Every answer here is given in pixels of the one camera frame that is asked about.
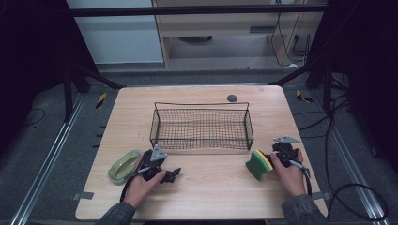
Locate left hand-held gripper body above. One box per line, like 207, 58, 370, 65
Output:
137, 143, 171, 182

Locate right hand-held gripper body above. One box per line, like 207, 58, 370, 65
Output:
271, 135, 302, 168

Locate green and yellow sponge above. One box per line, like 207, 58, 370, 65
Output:
245, 149, 274, 182

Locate black wire mesh basket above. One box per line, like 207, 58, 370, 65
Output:
149, 101, 254, 152

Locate person's left hand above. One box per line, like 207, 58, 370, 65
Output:
123, 170, 167, 209

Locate person's right hand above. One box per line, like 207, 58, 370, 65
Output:
269, 149, 307, 199

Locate green soap dish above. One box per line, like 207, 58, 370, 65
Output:
107, 149, 144, 186

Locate yellow black striped tape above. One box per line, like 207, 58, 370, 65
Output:
295, 89, 314, 104
95, 91, 108, 110

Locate grey tape strip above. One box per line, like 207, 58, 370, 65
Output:
71, 190, 95, 202
311, 191, 332, 202

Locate black metal stand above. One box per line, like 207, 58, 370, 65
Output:
61, 60, 127, 124
268, 57, 334, 115

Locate black curtain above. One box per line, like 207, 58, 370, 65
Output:
308, 0, 398, 174
0, 0, 98, 158

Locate white cabinet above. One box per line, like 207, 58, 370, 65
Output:
66, 0, 164, 66

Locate wooden desk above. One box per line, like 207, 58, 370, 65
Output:
151, 0, 328, 68

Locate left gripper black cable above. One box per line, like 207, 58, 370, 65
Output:
119, 151, 152, 203

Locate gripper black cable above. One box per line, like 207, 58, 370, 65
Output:
119, 151, 152, 203
283, 149, 314, 198

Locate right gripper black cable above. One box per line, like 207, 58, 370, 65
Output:
283, 149, 314, 198

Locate aluminium floor rail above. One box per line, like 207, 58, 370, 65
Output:
313, 93, 390, 225
10, 93, 86, 225

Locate black cables under desk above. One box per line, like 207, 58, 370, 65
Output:
269, 12, 314, 68

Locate black looped floor cable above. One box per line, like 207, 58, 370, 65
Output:
326, 182, 390, 222

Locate thin black floor cable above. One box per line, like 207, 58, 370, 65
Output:
23, 107, 47, 128

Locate black horizontal frame bar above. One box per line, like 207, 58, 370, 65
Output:
69, 4, 329, 18

